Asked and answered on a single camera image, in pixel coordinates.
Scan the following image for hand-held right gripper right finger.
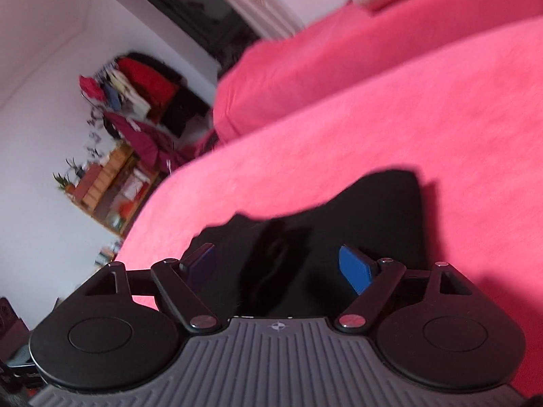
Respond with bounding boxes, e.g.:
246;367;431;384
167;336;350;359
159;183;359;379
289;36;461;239
334;245;473;334

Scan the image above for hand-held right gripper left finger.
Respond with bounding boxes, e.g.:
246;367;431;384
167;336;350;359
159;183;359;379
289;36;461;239
74;243;221;334

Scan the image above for black knit pants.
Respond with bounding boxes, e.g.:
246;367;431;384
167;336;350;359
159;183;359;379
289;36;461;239
189;170;430;319

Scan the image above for wooden shelf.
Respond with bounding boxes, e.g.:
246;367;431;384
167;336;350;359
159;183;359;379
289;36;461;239
53;144;163;239

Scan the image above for maroon garment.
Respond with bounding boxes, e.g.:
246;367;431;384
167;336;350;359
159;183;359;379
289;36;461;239
104;110;175;171

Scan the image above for pink bed blanket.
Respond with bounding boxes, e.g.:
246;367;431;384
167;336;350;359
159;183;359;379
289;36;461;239
114;19;543;399

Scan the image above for cream shirt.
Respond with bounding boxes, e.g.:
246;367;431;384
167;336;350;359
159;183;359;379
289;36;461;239
106;70;150;120

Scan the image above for blue garment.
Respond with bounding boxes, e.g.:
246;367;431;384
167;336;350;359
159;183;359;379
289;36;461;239
102;85;122;112

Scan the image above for red jacket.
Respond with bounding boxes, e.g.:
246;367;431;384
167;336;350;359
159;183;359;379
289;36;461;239
116;57;180;109

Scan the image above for pink bed sheet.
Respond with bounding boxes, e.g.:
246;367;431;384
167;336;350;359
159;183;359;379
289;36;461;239
212;0;543;142

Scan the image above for dark window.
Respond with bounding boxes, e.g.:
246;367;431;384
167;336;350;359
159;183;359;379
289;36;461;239
121;0;260;58

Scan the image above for patterned beige curtain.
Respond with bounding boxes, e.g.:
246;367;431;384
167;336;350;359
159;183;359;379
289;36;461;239
189;0;307;41

